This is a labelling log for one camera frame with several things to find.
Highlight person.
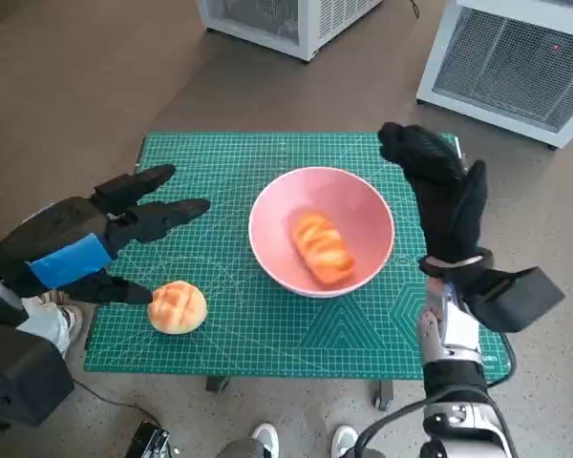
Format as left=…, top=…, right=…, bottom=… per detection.
left=16, top=290, right=85, bottom=359
left=217, top=423, right=362, bottom=458

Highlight black knitted gloved right hand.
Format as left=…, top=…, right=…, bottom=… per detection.
left=377, top=121, right=488, bottom=263

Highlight long orange toy bread loaf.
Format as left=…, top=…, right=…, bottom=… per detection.
left=288, top=212, right=357, bottom=287

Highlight white mesh cabinet with louvres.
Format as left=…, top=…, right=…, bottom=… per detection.
left=196, top=0, right=383, bottom=62

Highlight pink bowl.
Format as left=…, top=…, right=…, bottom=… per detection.
left=247, top=166, right=395, bottom=300

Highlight black metal device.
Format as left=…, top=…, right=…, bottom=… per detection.
left=126, top=420, right=173, bottom=458

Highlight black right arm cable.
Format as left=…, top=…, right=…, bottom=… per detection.
left=357, top=333, right=518, bottom=458

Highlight round toy bread bun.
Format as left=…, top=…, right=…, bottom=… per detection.
left=146, top=280, right=209, bottom=337

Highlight green cutting mat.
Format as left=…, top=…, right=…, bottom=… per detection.
left=83, top=132, right=512, bottom=382

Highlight thin black floor cable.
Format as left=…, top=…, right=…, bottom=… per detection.
left=71, top=379, right=161, bottom=426

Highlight bare black left hand, blue tape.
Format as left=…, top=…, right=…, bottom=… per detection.
left=0, top=164, right=212, bottom=306

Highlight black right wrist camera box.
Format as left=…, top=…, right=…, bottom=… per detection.
left=467, top=266, right=567, bottom=334

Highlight large white mesh cabinet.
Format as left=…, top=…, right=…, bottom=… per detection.
left=415, top=0, right=573, bottom=150

